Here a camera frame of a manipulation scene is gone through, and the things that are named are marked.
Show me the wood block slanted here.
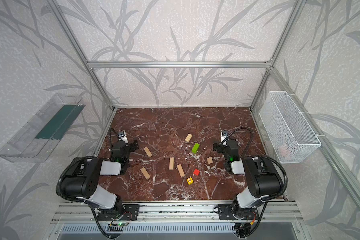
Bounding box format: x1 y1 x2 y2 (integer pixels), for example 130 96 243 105
177 164 185 178

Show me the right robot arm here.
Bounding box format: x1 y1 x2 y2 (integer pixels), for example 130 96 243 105
213 140 286 220

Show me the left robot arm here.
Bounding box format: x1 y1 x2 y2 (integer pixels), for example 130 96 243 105
56 140 139 218

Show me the green block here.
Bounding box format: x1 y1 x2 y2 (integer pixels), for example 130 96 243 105
192 143 200 154

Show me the grooved wood block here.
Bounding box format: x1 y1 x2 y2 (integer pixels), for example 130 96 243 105
185 134 193 143

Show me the yellow dice cube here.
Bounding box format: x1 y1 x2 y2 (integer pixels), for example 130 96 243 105
187 177 194 185

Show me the left circuit board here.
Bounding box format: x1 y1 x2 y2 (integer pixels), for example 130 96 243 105
107 221 130 232

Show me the right wiring bundle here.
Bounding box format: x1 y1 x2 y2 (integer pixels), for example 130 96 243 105
232 220 256 239

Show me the clear plastic bin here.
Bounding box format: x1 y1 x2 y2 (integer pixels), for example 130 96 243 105
0 94 86 163

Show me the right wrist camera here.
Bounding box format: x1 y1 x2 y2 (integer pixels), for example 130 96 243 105
221 130 229 142

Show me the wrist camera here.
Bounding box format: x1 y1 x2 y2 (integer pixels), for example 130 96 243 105
221 130 229 142
118 131 129 144

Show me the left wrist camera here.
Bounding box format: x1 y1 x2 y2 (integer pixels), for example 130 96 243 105
118 131 129 144

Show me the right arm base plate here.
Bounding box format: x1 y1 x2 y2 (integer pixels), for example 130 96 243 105
213 203 259 222

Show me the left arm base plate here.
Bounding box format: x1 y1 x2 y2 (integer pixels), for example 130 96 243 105
97 204 140 221

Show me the white wire basket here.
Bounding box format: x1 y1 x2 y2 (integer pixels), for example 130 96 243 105
259 91 321 164

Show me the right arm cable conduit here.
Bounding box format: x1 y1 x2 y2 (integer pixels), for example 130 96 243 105
227 127 289 201

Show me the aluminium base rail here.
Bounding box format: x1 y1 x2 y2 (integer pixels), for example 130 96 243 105
51 200 304 224

